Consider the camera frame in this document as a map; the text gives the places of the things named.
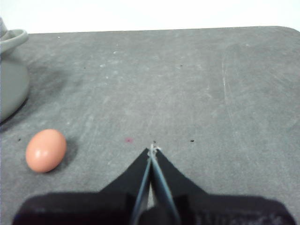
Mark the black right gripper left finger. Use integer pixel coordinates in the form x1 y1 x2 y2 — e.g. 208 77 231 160
13 147 152 225

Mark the brown egg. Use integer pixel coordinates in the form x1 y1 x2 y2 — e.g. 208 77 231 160
25 128 68 173

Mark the pale green electric pot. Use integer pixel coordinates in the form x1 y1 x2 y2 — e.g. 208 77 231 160
0 17 30 124

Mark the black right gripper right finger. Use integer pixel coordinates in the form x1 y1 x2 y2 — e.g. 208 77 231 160
152 147 297 225

